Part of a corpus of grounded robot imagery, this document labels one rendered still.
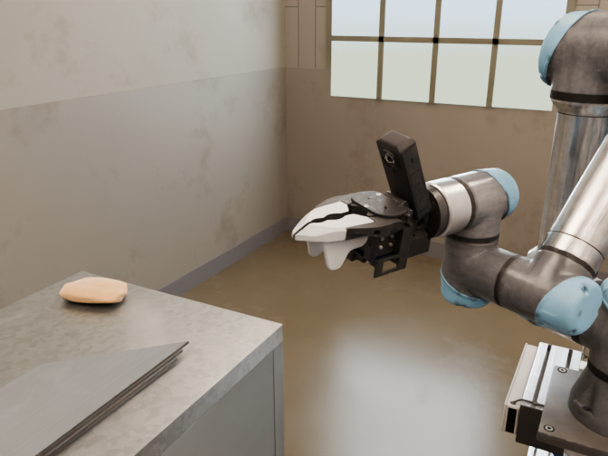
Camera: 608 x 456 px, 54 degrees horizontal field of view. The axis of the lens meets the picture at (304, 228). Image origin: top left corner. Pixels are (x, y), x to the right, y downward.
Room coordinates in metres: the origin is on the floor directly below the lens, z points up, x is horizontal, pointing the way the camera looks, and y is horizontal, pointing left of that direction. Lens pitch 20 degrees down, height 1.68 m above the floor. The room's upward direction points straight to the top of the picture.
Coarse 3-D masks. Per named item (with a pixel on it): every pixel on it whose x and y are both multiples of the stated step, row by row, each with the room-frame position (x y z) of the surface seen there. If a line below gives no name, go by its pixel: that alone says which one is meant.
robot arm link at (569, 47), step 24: (576, 24) 0.93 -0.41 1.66; (600, 24) 0.90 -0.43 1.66; (552, 48) 0.94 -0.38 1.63; (576, 48) 0.91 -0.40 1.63; (600, 48) 0.89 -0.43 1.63; (552, 72) 0.95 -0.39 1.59; (576, 72) 0.91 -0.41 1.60; (600, 72) 0.89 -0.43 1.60; (552, 96) 0.95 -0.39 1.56; (576, 96) 0.91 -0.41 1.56; (600, 96) 0.89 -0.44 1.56; (576, 120) 0.92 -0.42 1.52; (600, 120) 0.91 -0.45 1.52; (576, 144) 0.91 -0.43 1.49; (600, 144) 0.91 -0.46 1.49; (552, 168) 0.95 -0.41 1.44; (576, 168) 0.91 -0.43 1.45; (552, 192) 0.94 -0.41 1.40; (552, 216) 0.93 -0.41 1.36
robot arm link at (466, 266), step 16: (448, 240) 0.78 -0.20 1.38; (464, 240) 0.76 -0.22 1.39; (480, 240) 0.75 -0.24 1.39; (496, 240) 0.76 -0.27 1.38; (448, 256) 0.77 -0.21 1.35; (464, 256) 0.76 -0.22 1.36; (480, 256) 0.75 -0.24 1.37; (496, 256) 0.74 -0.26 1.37; (512, 256) 0.73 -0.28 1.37; (448, 272) 0.77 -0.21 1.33; (464, 272) 0.75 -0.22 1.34; (480, 272) 0.73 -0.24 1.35; (496, 272) 0.71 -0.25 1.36; (448, 288) 0.77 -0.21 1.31; (464, 288) 0.75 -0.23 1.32; (480, 288) 0.73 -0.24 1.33; (464, 304) 0.75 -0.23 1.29; (480, 304) 0.75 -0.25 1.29; (496, 304) 0.72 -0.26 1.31
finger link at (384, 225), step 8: (376, 216) 0.65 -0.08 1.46; (360, 224) 0.62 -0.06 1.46; (368, 224) 0.62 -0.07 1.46; (376, 224) 0.62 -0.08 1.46; (384, 224) 0.63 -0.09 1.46; (392, 224) 0.63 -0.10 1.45; (400, 224) 0.64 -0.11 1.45; (352, 232) 0.61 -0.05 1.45; (360, 232) 0.61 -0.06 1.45; (368, 232) 0.62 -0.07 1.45; (376, 232) 0.62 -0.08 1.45; (384, 232) 0.62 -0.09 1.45
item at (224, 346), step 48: (48, 288) 1.30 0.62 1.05; (144, 288) 1.30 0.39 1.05; (0, 336) 1.07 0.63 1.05; (48, 336) 1.07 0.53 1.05; (96, 336) 1.07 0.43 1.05; (144, 336) 1.07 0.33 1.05; (192, 336) 1.07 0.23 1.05; (240, 336) 1.07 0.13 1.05; (0, 384) 0.91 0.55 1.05; (192, 384) 0.91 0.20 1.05; (96, 432) 0.77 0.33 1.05; (144, 432) 0.77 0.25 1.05
